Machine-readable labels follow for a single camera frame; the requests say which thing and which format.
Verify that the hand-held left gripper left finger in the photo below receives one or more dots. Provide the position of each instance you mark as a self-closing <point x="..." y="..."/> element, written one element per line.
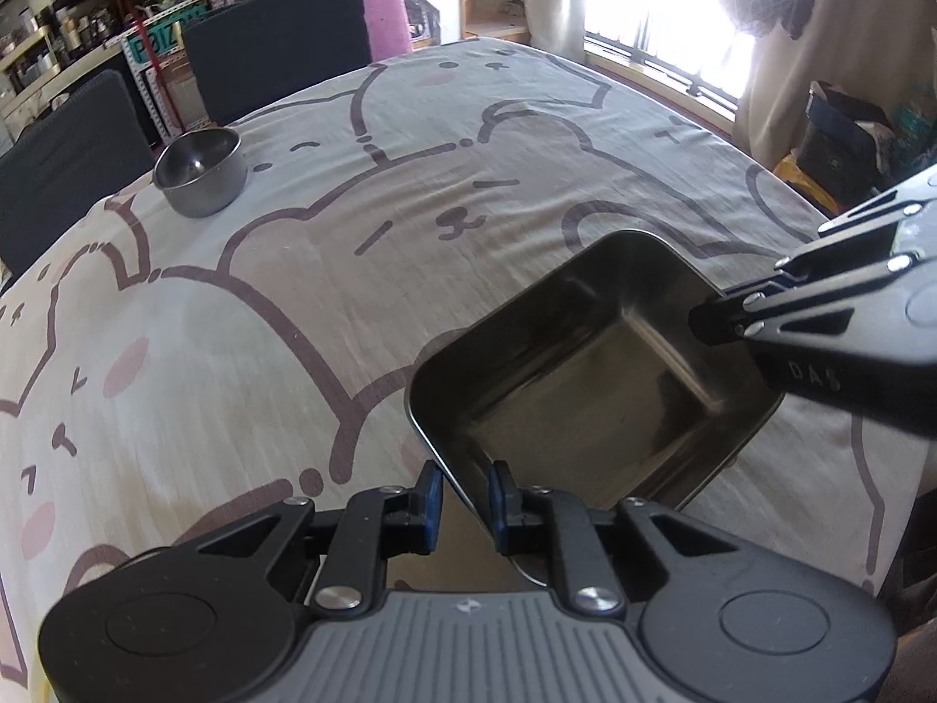
<point x="433" y="509"/>

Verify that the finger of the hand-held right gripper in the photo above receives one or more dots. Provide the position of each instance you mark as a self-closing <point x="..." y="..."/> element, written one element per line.
<point x="834" y="245"/>
<point x="721" y="318"/>

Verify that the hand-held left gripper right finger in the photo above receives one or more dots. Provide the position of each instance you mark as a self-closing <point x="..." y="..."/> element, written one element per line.
<point x="498" y="509"/>

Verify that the square stainless steel tray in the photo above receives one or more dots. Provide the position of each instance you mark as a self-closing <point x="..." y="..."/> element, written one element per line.
<point x="585" y="381"/>

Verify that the yellow bag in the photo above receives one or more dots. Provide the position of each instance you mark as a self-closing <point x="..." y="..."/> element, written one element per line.
<point x="801" y="187"/>

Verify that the dark blue bag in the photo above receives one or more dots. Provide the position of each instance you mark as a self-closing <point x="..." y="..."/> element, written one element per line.
<point x="834" y="146"/>

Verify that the bear print tablecloth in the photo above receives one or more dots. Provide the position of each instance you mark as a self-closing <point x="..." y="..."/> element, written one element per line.
<point x="293" y="307"/>

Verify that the dark mesh pouch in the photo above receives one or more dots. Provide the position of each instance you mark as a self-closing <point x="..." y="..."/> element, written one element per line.
<point x="754" y="0"/>

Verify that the stainless steel cup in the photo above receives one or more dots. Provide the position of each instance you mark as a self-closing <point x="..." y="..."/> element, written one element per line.
<point x="197" y="190"/>

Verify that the pink sofa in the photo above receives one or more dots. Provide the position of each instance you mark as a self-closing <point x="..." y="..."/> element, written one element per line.
<point x="384" y="14"/>

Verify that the dark blue chair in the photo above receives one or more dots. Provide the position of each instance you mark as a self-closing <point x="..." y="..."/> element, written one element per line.
<point x="278" y="44"/>
<point x="66" y="161"/>

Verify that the red pole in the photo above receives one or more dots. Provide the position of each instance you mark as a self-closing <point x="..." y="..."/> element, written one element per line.
<point x="165" y="88"/>

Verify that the cluttered storage shelf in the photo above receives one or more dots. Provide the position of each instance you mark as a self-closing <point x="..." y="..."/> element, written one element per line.
<point x="44" y="51"/>

